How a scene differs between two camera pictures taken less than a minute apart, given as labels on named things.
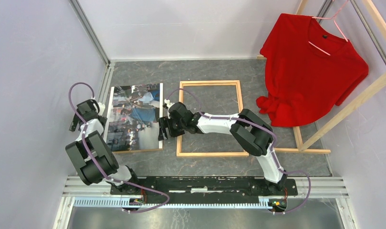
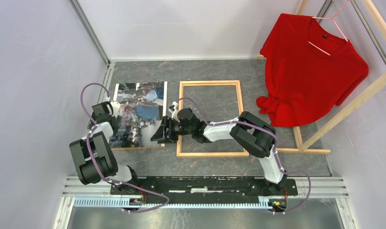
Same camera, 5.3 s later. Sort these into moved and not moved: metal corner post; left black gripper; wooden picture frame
Moved: left black gripper
Not moved: wooden picture frame; metal corner post
